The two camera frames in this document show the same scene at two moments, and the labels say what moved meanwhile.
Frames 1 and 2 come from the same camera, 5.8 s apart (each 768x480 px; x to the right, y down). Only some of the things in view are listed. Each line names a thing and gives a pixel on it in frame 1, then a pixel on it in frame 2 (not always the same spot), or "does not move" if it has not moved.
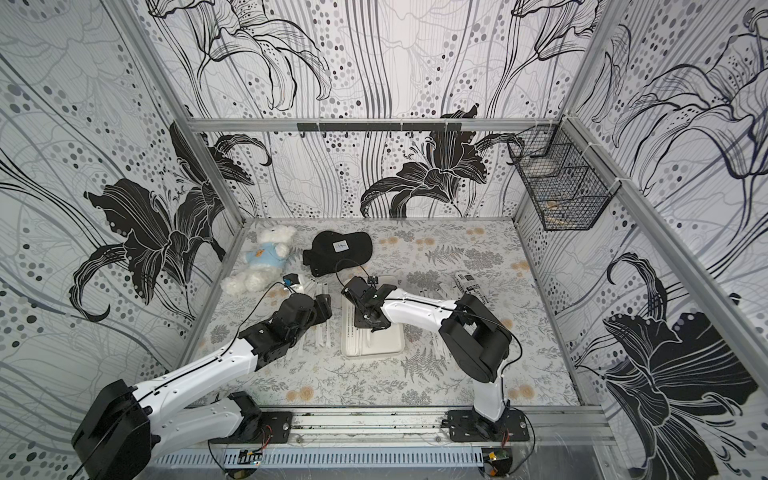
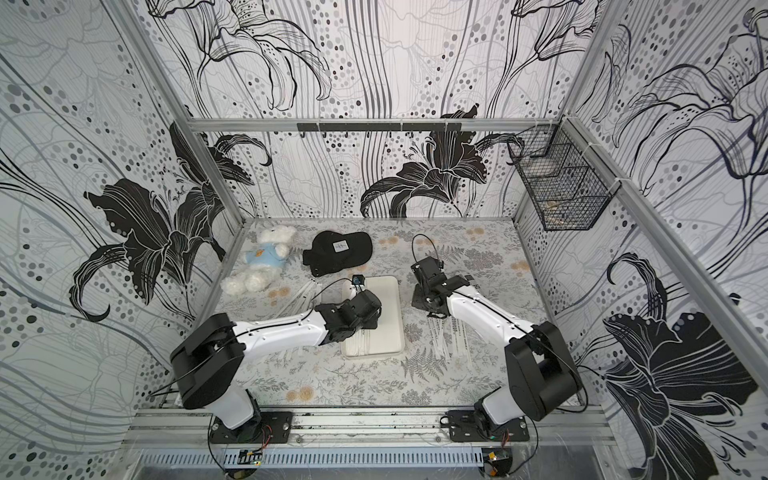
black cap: x=333 y=250 does not move
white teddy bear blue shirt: x=265 y=261 does not move
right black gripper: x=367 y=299 to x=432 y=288
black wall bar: x=378 y=126 does not move
